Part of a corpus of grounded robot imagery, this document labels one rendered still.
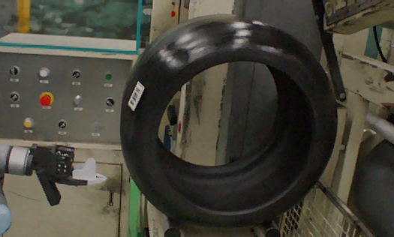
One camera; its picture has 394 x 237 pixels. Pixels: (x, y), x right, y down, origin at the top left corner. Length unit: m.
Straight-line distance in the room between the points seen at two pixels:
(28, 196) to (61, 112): 0.36
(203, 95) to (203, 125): 0.10
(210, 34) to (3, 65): 0.93
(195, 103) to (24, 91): 0.67
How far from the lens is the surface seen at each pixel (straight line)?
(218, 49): 1.04
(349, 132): 1.61
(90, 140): 1.78
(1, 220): 1.14
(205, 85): 1.44
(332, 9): 1.41
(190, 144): 1.50
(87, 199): 1.83
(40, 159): 1.22
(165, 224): 1.23
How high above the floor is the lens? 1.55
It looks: 17 degrees down
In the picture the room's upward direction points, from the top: 6 degrees clockwise
